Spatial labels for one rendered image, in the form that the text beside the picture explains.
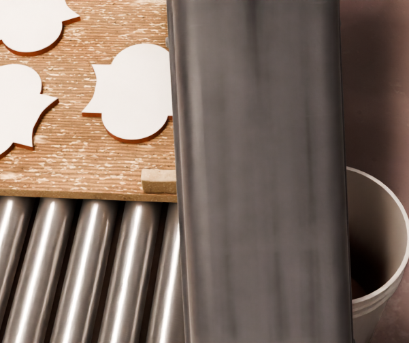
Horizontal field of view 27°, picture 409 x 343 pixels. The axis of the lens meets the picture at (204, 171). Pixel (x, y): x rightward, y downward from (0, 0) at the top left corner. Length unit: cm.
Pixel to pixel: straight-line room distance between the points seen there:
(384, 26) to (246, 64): 216
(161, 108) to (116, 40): 14
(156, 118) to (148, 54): 10
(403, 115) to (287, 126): 196
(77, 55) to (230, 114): 83
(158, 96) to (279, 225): 76
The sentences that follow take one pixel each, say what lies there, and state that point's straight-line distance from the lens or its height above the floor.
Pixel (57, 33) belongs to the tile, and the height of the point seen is 95.
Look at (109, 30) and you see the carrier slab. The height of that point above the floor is 94.
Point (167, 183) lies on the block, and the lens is 93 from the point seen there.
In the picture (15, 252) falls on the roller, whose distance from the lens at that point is 97.
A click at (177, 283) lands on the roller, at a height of 92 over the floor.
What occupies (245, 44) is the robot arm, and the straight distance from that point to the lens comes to 26.
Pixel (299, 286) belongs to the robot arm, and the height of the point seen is 149.
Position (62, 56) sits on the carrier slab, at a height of 94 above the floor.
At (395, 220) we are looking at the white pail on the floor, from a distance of 165.
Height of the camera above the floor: 173
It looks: 56 degrees down
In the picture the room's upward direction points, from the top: 5 degrees counter-clockwise
